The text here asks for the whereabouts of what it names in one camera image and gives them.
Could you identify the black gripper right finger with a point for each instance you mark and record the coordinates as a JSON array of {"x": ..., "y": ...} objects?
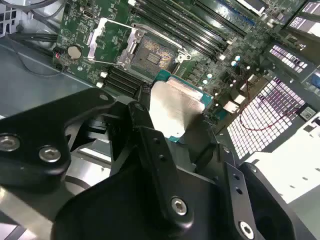
[{"x": 235, "y": 185}]

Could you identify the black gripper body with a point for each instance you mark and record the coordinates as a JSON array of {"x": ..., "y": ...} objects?
[{"x": 112, "y": 212}]

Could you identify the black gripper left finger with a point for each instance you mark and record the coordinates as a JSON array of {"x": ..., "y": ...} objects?
[{"x": 30, "y": 130}]

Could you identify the silver CPU with green edge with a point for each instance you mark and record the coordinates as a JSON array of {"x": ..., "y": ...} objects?
[{"x": 175, "y": 107}]

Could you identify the metal socket cover frame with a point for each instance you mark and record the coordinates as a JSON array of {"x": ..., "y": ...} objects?
[{"x": 95, "y": 41}]

